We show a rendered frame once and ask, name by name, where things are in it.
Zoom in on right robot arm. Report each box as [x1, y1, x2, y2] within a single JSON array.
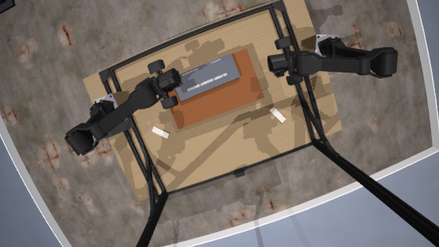
[[267, 37, 398, 79]]

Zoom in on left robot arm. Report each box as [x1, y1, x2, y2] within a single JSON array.
[[65, 68, 183, 156]]

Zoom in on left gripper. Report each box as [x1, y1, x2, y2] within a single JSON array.
[[147, 60, 179, 109]]

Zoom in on dark brown low bench with grey legs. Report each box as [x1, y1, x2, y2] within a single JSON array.
[[168, 50, 264, 129]]

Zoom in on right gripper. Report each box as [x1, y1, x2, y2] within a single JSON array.
[[275, 36, 303, 86]]

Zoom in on grey network switch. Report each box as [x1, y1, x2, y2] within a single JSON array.
[[175, 53, 241, 101]]

